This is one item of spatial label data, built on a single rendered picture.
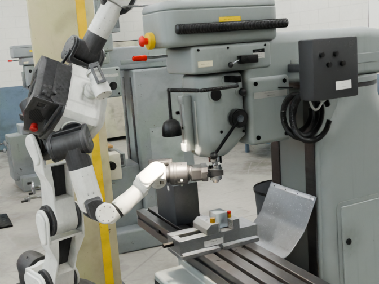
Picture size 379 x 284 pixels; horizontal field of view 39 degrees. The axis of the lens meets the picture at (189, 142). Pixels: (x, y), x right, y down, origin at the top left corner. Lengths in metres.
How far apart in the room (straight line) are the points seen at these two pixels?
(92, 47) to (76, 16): 1.43
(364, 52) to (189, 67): 0.80
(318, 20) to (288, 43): 6.02
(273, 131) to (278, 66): 0.25
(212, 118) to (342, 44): 0.52
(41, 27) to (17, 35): 7.35
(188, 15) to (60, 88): 0.57
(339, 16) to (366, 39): 5.44
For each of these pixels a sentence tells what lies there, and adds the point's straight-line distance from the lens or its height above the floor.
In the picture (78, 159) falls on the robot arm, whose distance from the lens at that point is 2.00.
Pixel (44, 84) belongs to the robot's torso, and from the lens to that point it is 2.09.
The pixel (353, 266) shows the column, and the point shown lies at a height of 0.79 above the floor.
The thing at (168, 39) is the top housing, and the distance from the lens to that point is 1.89.
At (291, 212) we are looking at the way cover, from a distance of 2.32.
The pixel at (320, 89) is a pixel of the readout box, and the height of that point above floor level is 1.55.
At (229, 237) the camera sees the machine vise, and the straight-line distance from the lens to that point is 2.16.
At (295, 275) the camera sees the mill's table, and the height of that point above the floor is 0.93.
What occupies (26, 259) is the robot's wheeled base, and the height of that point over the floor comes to 0.74.
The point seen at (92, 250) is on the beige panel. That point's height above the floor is 0.38.
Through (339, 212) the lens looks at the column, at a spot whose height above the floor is 1.03.
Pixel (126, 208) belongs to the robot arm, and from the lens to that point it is 2.06.
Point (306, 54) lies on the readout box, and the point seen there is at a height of 1.67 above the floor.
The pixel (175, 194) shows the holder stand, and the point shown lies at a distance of 2.41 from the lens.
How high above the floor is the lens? 1.74
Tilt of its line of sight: 10 degrees down
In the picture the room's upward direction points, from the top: 4 degrees counter-clockwise
